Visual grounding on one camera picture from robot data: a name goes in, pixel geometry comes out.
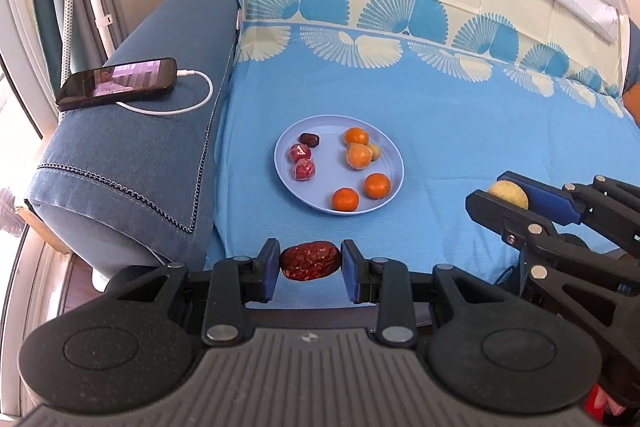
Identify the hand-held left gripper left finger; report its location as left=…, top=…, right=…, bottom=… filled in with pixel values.
left=102, top=238, right=282, bottom=347

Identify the small yellow round fruit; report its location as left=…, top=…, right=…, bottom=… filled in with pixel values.
left=487, top=179, right=530, bottom=210

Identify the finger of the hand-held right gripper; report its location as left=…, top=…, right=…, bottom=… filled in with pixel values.
left=466, top=191, right=640, bottom=358
left=500, top=171, right=640, bottom=253

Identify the black cable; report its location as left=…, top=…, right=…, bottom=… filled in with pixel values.
left=494, top=264, right=523, bottom=286

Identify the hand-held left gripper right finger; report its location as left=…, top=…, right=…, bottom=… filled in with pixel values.
left=340, top=239, right=522, bottom=347

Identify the blue fan-print sheet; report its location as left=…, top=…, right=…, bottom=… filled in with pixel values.
left=204, top=0, right=640, bottom=328

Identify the blue sofa armrest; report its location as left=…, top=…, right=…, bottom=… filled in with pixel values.
left=24, top=0, right=241, bottom=280

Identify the black smartphone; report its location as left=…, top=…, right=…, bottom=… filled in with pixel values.
left=55, top=57, right=178, bottom=112

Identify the black-white braided cable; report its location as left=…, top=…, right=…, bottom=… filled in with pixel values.
left=60, top=0, right=82, bottom=78

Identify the white charging cable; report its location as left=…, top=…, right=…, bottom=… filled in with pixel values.
left=115, top=68, right=215, bottom=115

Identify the wrinkled red date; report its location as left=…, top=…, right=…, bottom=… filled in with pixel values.
left=280, top=242, right=342, bottom=282

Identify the pale blue round plate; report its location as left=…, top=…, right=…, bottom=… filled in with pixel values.
left=273, top=114, right=405, bottom=216

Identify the plastic-wrapped orange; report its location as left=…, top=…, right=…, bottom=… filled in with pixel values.
left=363, top=173, right=391, bottom=200
left=346, top=143, right=373, bottom=172

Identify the red cloth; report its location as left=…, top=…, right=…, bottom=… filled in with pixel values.
left=582, top=382, right=628, bottom=425

